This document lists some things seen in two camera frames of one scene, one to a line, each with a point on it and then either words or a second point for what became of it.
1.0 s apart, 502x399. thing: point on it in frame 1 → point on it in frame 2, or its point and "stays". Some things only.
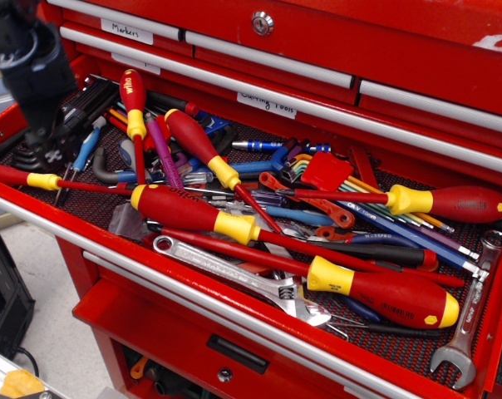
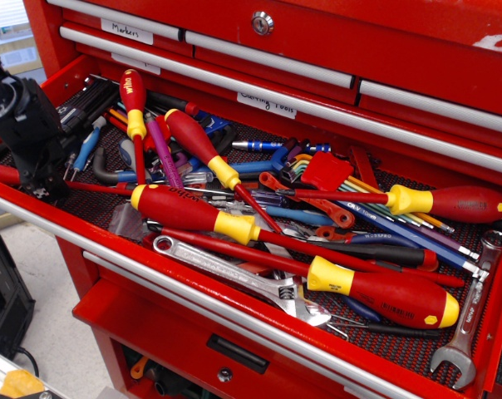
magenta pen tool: [173, 170] stays
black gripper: [28, 51] → [30, 128]
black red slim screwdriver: [426, 258] stays
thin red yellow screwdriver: [47, 181] stays
